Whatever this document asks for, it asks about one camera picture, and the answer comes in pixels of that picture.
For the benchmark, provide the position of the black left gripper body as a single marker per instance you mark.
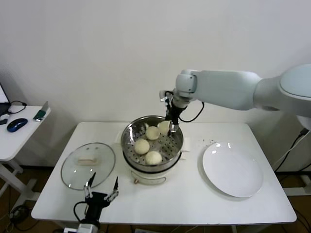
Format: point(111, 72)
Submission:
point(96, 206)

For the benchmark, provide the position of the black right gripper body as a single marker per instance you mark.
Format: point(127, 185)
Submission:
point(175, 114)

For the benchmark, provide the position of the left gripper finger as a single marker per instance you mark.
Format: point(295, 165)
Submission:
point(116, 184)
point(92, 178)

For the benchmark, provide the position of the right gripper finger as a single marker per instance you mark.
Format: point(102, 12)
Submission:
point(168, 116)
point(173, 128)

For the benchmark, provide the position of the white steamed baozi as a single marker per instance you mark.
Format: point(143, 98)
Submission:
point(152, 132)
point(153, 157)
point(142, 146)
point(164, 127)

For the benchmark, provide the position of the round glass pot lid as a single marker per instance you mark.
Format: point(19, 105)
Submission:
point(109, 157)

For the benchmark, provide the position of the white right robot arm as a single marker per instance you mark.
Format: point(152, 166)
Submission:
point(230, 89)

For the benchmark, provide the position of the steel perforated steamer basket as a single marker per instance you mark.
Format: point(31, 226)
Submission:
point(179, 143)

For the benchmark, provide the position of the steel steamer pot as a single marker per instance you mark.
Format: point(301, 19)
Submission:
point(158, 175)

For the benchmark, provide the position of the dark crumb specks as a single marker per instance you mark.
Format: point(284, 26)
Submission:
point(213, 140)

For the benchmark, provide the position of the large white plate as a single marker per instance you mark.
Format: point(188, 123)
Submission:
point(230, 170)

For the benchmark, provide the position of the white side desk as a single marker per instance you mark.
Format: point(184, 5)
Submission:
point(22, 140)

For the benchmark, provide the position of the blue computer mouse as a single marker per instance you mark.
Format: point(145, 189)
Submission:
point(17, 125)

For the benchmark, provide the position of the white black dongle adapter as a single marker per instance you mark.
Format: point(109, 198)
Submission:
point(3, 119)

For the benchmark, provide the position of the black laptop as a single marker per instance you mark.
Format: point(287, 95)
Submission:
point(3, 97)

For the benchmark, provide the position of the white shelf stand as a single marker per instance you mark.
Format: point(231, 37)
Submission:
point(296, 191)

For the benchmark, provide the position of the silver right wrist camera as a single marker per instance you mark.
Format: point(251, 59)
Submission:
point(164, 97)

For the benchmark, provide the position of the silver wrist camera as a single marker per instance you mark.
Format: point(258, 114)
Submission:
point(164, 97)
point(85, 228)

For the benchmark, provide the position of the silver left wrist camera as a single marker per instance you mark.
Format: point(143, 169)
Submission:
point(85, 228)

